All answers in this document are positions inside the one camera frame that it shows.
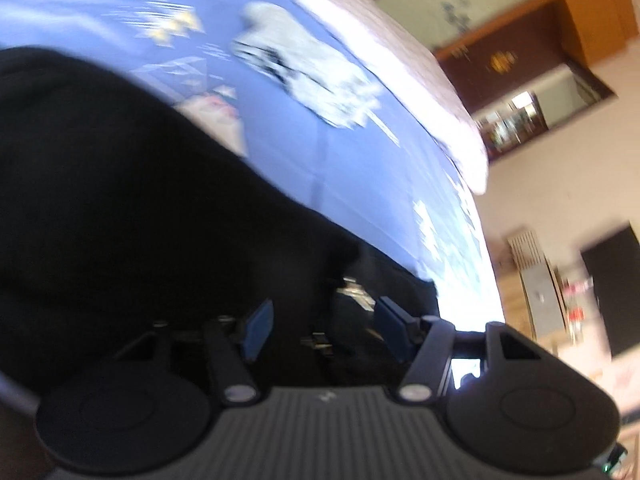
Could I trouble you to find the black pants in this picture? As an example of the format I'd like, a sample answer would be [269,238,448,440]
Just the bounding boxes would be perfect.
[0,46,442,413]

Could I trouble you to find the pale pink quilt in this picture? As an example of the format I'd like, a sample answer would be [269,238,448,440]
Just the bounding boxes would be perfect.
[245,0,491,197]

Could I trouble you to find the dark wooden door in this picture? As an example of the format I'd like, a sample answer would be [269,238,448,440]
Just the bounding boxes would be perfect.
[437,0,617,116]

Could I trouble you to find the black television screen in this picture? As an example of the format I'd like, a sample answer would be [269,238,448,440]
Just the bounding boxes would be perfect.
[580,222,640,359]

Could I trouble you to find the light grey folded garment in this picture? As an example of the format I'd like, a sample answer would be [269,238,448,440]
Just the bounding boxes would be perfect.
[231,1,385,130]

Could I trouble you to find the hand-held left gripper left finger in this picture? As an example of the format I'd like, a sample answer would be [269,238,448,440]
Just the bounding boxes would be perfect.
[116,299,275,405]

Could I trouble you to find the wooden display cabinet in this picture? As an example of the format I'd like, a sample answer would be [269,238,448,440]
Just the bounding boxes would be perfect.
[474,91,551,162]

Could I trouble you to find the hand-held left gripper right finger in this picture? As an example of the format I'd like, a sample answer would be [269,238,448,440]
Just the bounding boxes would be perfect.
[374,296,545,405]

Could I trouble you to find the blue printed bed sheet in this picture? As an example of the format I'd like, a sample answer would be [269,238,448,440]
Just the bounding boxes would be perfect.
[0,0,505,335]

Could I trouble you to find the white slotted device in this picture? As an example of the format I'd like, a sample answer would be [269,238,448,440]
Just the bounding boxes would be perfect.
[506,227,560,342]

